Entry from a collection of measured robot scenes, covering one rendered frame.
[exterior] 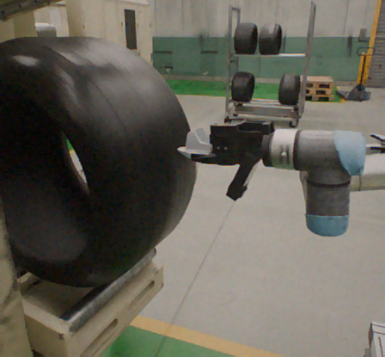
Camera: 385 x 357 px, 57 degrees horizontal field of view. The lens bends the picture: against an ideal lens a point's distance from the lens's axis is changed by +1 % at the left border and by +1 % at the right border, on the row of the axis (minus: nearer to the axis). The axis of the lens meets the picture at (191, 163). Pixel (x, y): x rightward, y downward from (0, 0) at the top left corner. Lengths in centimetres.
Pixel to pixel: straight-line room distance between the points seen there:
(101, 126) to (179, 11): 1201
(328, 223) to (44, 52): 61
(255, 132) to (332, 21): 1114
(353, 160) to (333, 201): 8
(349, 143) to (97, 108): 44
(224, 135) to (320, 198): 20
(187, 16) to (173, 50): 117
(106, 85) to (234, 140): 26
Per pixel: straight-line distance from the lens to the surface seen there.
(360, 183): 79
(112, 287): 93
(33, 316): 85
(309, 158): 63
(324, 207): 66
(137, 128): 67
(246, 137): 67
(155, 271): 104
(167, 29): 1277
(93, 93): 67
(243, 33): 614
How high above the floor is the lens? 150
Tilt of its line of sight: 20 degrees down
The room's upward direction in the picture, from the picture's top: straight up
